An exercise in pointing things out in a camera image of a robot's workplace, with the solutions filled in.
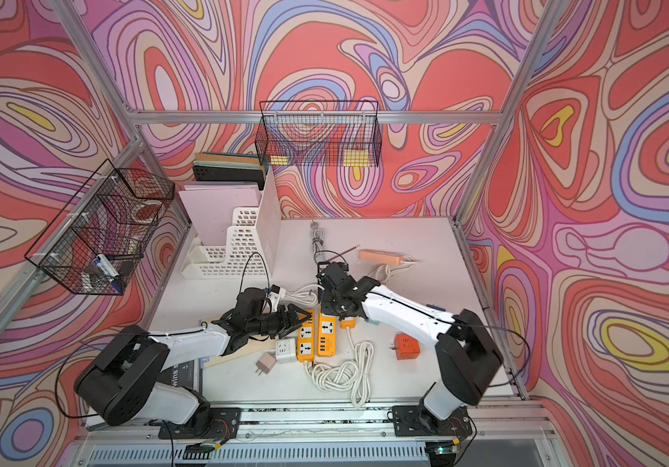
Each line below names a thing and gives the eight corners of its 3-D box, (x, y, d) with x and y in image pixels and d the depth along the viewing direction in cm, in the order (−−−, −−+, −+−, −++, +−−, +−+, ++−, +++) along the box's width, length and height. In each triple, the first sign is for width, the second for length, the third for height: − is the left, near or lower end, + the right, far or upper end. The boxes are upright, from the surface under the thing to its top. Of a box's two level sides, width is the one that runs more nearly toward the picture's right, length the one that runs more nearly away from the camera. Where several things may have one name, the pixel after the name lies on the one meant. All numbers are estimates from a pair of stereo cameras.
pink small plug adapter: (256, 375, 83) (254, 372, 81) (259, 354, 87) (257, 351, 85) (274, 375, 83) (273, 372, 81) (277, 354, 87) (276, 351, 85)
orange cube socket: (396, 359, 84) (398, 353, 81) (393, 340, 88) (396, 333, 84) (417, 359, 84) (421, 353, 81) (414, 340, 88) (417, 333, 84)
